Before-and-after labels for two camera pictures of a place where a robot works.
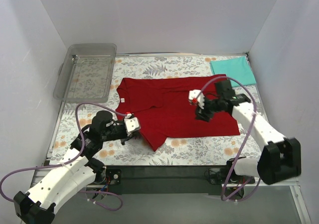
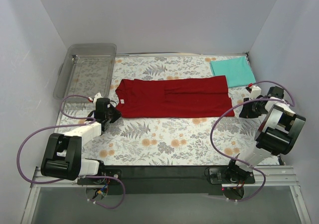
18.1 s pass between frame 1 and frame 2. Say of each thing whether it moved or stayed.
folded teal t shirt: stayed
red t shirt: moved
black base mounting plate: stayed
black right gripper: moved
